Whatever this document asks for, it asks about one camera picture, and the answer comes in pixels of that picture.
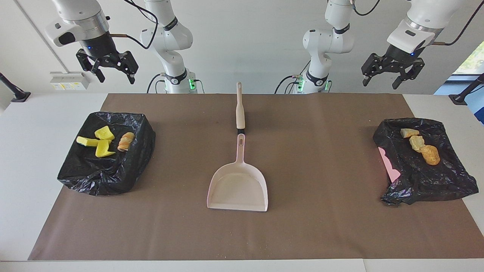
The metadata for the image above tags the beige crusty bread chunk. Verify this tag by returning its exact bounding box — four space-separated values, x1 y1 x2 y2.
117 131 135 152

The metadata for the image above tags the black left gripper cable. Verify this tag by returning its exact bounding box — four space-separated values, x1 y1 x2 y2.
354 0 484 46

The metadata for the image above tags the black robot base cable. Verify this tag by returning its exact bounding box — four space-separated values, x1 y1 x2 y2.
275 59 311 94
146 73 167 94

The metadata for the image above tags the brown paper table mat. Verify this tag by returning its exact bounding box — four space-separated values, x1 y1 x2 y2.
28 93 484 261

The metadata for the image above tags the black camera stand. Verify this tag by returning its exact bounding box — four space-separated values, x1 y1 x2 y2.
0 72 31 103
449 73 484 105

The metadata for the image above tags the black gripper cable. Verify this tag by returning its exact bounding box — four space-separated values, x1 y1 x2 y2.
110 0 159 49
354 0 484 46

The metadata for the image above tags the pale pink plastic dustpan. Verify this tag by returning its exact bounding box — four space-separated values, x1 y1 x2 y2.
206 133 269 212

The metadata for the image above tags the pink plastic bin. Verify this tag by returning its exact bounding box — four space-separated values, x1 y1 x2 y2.
378 147 401 184

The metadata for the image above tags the black plastic trash bag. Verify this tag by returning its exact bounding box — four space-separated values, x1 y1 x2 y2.
372 117 479 206
57 111 156 196

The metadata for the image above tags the brown breaded nugget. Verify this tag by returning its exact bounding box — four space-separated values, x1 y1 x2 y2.
420 145 441 166

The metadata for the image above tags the yellow sponge piece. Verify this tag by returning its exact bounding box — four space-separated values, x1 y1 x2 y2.
94 126 115 141
76 136 101 147
95 139 116 158

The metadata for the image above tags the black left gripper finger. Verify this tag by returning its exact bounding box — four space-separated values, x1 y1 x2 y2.
392 57 426 90
361 53 386 87

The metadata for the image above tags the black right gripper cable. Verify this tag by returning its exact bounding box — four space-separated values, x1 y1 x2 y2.
110 0 159 49

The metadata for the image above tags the window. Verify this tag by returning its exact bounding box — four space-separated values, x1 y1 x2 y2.
452 40 484 75

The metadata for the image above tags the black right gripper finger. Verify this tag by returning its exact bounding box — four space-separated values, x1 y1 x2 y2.
118 51 139 85
76 48 105 83

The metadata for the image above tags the white wall socket box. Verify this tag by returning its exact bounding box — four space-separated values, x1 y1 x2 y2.
50 71 90 91

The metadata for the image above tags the beige handled hand brush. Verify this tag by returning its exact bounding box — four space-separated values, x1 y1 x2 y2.
236 82 246 135

